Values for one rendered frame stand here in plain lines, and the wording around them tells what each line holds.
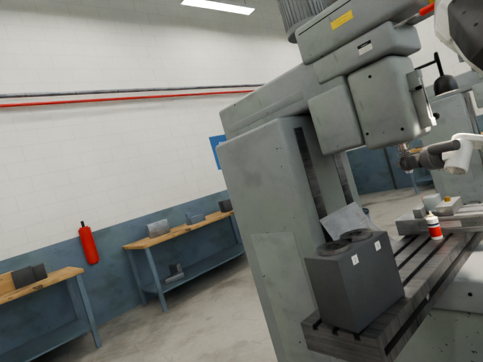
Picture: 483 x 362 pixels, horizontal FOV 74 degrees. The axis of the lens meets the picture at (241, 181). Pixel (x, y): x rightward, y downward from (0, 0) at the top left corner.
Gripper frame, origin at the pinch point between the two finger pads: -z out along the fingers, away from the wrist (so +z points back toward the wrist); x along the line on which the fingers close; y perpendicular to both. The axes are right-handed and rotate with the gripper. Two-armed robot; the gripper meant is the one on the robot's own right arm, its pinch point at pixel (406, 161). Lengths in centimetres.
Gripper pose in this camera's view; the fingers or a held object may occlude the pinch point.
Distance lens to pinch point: 142.3
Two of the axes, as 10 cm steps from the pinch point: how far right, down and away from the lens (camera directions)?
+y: 2.8, 9.6, 0.0
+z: 2.5, -0.7, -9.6
